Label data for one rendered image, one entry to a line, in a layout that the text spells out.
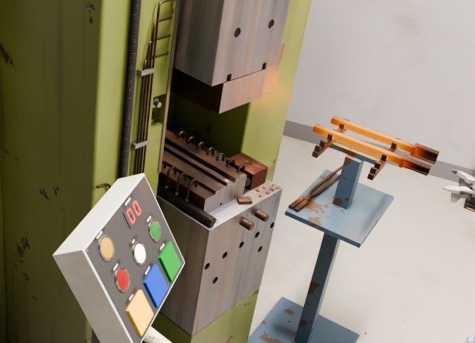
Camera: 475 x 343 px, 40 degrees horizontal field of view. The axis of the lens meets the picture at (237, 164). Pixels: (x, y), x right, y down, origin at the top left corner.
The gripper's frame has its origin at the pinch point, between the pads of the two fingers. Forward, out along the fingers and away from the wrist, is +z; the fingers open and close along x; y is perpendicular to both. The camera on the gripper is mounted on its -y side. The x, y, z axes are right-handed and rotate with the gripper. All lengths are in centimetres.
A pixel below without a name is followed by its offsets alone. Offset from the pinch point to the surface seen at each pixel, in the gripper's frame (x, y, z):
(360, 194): 11.5, 26.3, 29.5
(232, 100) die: -59, -28, 58
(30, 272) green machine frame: -87, 44, 108
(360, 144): -1.5, -0.6, 32.2
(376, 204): 9.1, 26.3, 21.8
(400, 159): -1.5, -0.7, 16.9
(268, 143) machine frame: -10, 8, 63
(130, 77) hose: -85, -37, 76
